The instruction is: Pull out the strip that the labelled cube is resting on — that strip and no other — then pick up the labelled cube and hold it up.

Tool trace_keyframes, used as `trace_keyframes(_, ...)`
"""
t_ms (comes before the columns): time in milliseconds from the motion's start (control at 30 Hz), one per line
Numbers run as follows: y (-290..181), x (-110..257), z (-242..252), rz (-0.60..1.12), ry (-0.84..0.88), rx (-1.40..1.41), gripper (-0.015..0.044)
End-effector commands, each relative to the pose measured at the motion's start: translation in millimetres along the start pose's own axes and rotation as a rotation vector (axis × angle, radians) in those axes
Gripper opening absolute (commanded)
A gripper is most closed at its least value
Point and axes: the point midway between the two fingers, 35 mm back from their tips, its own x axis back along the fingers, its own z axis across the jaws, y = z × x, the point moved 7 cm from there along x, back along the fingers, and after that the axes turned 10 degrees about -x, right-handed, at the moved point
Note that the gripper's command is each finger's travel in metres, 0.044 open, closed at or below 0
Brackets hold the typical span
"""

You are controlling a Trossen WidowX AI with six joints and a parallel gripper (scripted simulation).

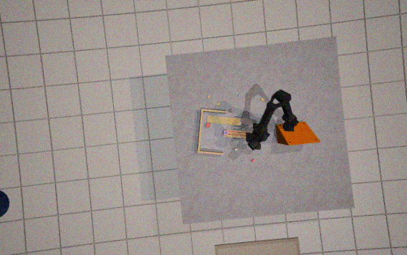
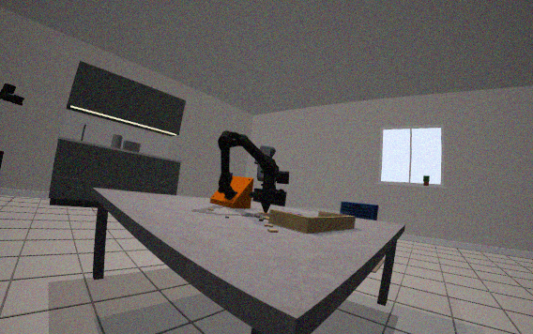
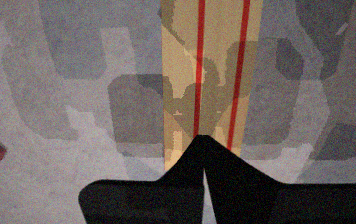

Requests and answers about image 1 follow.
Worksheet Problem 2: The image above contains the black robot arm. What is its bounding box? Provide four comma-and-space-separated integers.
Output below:
246, 90, 299, 150

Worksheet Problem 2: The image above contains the tan strip with green crosshatch pattern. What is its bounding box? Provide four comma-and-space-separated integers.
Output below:
226, 117, 240, 125

